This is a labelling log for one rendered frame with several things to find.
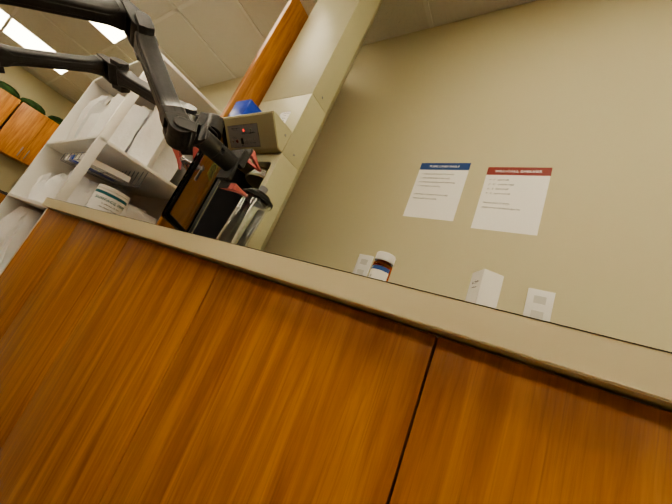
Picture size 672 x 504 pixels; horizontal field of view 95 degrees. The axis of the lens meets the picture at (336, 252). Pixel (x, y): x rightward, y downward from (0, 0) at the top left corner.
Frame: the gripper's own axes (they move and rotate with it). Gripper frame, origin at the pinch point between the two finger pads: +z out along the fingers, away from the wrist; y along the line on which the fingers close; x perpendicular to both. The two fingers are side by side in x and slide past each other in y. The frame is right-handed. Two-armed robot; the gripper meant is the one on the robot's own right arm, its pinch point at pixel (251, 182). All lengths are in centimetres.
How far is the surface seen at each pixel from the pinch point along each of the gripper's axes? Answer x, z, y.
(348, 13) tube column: 13, 10, 99
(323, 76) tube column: 10, 12, 62
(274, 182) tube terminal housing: 9.5, 14.7, 10.3
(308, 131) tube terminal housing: 9.7, 18.0, 38.3
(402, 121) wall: -7, 54, 77
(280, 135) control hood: 9.5, 7.3, 26.3
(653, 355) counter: -90, -16, -26
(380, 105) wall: 10, 53, 90
